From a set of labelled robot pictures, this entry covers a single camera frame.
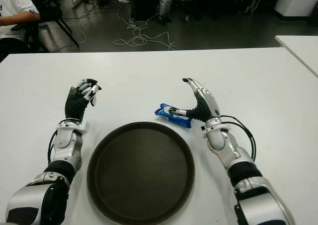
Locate white humanoid robot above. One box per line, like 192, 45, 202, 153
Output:
158, 0, 178, 26

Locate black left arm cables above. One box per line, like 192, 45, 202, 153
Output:
47, 130, 60, 165

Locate white side table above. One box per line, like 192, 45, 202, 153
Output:
274, 35, 318, 78

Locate black chair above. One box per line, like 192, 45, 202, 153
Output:
23, 0, 80, 52

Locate blue Oreo cookie pack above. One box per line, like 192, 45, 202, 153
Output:
154, 103, 192, 129

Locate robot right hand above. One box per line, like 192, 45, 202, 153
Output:
168, 77, 222, 123

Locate round dark brown tray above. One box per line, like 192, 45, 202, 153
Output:
86, 121, 196, 225

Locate folded metal frame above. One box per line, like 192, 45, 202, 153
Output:
245, 0, 261, 14

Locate tangled white floor cable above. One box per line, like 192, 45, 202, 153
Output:
113, 6, 176, 51

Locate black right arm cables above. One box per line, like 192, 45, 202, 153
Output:
220, 114, 257, 161

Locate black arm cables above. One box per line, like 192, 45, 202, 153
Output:
47, 130, 60, 165
220, 114, 257, 161

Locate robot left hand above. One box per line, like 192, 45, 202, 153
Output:
65, 78, 103, 123

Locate seated person white t-shirt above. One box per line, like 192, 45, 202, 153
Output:
0, 0, 41, 62

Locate thin white floor cable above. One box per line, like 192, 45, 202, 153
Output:
64, 3, 99, 44

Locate white cabinet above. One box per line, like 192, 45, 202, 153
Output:
274, 0, 318, 21

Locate black pillar cabinet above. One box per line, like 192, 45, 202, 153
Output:
133, 0, 160, 22

